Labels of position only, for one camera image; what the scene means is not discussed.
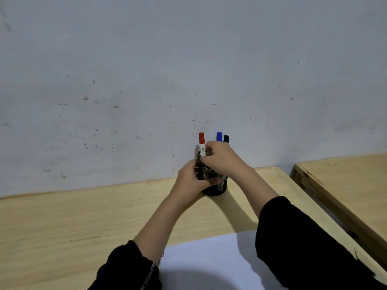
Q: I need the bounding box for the person's right forearm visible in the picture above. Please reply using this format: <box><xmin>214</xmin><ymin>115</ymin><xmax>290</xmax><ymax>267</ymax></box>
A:
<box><xmin>238</xmin><ymin>167</ymin><xmax>387</xmax><ymax>290</ymax></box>

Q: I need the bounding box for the person's right hand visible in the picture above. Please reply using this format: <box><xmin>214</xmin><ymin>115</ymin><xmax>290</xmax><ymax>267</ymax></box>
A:
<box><xmin>200</xmin><ymin>141</ymin><xmax>255</xmax><ymax>182</ymax></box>

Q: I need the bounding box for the black mesh pen holder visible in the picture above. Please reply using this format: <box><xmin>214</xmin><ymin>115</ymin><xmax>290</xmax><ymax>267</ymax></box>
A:
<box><xmin>196</xmin><ymin>151</ymin><xmax>229</xmax><ymax>197</ymax></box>

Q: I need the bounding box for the red capped white marker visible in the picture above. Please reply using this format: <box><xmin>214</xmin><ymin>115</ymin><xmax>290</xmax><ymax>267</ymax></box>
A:
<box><xmin>198</xmin><ymin>132</ymin><xmax>207</xmax><ymax>157</ymax></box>

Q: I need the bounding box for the white paper sheet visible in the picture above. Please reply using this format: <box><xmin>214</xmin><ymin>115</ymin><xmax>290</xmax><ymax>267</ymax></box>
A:
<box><xmin>157</xmin><ymin>229</ymin><xmax>288</xmax><ymax>290</ymax></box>

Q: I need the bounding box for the person's left hand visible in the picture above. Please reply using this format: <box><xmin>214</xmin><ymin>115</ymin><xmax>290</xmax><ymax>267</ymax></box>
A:
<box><xmin>167</xmin><ymin>159</ymin><xmax>224</xmax><ymax>207</ymax></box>

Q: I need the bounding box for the wooden desk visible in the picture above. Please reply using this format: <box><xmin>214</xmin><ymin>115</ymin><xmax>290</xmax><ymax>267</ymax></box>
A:
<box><xmin>290</xmin><ymin>152</ymin><xmax>387</xmax><ymax>269</ymax></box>

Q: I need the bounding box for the person's left forearm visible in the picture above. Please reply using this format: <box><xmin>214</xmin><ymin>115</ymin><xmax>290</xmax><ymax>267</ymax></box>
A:
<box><xmin>88</xmin><ymin>193</ymin><xmax>195</xmax><ymax>290</ymax></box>

